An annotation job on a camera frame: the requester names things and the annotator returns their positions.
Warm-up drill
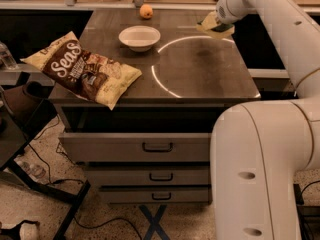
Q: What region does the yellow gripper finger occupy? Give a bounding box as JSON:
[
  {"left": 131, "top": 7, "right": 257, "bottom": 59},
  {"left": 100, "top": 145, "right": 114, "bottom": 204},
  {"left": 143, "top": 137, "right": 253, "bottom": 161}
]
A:
[{"left": 196, "top": 11, "right": 219, "bottom": 31}]

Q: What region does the green and yellow sponge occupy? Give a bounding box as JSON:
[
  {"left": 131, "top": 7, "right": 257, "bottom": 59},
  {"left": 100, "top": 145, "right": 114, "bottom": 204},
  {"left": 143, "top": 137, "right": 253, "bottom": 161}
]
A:
[{"left": 206, "top": 24, "right": 235, "bottom": 39}]

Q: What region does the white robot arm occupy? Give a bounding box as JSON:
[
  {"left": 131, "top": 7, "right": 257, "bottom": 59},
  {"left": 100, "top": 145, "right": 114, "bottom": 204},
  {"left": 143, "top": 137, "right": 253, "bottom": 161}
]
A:
[{"left": 210, "top": 0, "right": 320, "bottom": 240}]

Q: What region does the orange fruit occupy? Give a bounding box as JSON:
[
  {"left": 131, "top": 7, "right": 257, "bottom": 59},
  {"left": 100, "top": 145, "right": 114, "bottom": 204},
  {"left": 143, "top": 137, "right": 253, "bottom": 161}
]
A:
[{"left": 139, "top": 4, "right": 153, "bottom": 20}]

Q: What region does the white bowl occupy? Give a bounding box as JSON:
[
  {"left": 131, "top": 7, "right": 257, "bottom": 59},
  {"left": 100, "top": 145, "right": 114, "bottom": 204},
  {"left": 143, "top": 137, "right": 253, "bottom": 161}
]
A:
[{"left": 119, "top": 26, "right": 161, "bottom": 52}]

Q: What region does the brown and yellow chip bag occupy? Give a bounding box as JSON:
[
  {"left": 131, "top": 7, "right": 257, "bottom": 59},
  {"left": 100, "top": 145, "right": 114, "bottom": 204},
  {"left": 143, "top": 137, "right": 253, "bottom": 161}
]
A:
[{"left": 23, "top": 31, "right": 142, "bottom": 110}]

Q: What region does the grey drawer cabinet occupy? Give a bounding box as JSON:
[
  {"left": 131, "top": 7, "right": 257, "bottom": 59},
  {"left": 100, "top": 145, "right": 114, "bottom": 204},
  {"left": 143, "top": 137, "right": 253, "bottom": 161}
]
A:
[{"left": 50, "top": 10, "right": 260, "bottom": 192}]

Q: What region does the middle grey drawer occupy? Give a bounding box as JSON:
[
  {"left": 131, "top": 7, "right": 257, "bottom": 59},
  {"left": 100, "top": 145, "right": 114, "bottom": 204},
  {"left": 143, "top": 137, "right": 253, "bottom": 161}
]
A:
[{"left": 85, "top": 166, "right": 210, "bottom": 186}]

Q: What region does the grey drawer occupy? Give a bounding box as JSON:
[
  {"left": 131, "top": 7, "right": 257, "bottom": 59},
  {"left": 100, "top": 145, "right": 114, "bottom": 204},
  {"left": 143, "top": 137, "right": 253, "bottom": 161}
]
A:
[
  {"left": 59, "top": 133, "right": 210, "bottom": 163},
  {"left": 99, "top": 187, "right": 212, "bottom": 204},
  {"left": 85, "top": 166, "right": 210, "bottom": 186}
]

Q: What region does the top grey drawer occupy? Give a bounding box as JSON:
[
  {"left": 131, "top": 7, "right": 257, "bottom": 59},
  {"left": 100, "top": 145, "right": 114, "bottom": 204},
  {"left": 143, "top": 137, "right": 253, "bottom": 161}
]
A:
[{"left": 59, "top": 133, "right": 210, "bottom": 163}]

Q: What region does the bottom grey drawer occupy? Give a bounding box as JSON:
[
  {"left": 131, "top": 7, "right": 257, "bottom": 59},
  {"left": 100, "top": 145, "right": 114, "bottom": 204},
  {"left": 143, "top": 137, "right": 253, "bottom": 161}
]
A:
[{"left": 99, "top": 187, "right": 212, "bottom": 204}]

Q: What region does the clear plastic water bottle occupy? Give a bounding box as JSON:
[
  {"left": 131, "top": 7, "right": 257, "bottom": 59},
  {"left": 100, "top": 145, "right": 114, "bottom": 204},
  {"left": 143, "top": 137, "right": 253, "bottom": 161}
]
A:
[{"left": 0, "top": 41, "right": 18, "bottom": 70}]

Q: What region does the black side table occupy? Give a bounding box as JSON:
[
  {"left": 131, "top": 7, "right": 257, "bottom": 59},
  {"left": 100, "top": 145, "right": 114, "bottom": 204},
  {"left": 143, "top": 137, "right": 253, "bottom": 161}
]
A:
[{"left": 1, "top": 72, "right": 90, "bottom": 240}]

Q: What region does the plastic bottle on floor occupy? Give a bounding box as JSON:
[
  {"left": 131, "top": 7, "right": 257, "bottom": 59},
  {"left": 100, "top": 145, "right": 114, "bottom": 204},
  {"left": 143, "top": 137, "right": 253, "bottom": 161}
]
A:
[{"left": 17, "top": 161, "right": 46, "bottom": 181}]

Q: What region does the white and black object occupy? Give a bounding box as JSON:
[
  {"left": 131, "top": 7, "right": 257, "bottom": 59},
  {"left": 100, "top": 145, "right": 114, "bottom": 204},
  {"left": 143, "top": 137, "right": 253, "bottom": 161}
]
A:
[{"left": 0, "top": 221, "right": 40, "bottom": 240}]

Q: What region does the black floor cable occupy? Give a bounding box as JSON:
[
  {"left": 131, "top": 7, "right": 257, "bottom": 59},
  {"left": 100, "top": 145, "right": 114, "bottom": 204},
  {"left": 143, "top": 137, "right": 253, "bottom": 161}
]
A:
[{"left": 72, "top": 213, "right": 144, "bottom": 240}]

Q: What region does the black stand with cables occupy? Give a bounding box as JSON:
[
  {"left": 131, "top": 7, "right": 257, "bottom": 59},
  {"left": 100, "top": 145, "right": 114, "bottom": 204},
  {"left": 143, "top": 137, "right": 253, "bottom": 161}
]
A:
[{"left": 293, "top": 180, "right": 320, "bottom": 240}]

